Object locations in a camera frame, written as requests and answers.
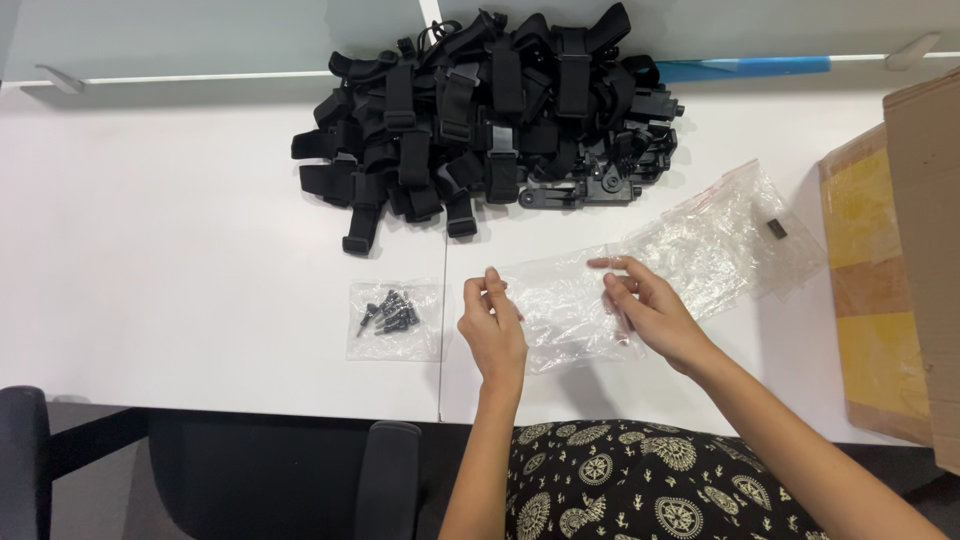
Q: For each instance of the person's right hand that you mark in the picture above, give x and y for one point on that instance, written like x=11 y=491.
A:
x=660 y=322

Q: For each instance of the person's left hand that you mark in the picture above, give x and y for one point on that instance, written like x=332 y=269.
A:
x=493 y=341

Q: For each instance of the clear plastic zip bag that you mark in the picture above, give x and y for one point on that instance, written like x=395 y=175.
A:
x=566 y=315

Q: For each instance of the pile of clear zip bags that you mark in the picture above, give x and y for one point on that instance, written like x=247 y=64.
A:
x=720 y=240

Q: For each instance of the small bag of black screws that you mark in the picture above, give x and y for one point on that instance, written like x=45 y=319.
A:
x=394 y=319

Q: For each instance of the small black plastic clip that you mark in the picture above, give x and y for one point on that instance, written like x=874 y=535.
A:
x=776 y=228

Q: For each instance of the person's black patterned clothing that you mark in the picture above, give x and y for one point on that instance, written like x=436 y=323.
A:
x=645 y=484

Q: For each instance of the brown cardboard box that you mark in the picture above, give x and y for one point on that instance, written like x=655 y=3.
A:
x=892 y=262

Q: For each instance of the blue tape strip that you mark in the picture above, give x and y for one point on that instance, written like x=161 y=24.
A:
x=739 y=69

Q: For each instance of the black office chair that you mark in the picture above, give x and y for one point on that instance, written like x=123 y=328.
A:
x=210 y=472

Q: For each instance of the white partition bracket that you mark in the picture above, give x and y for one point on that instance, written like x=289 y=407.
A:
x=912 y=51
x=60 y=79

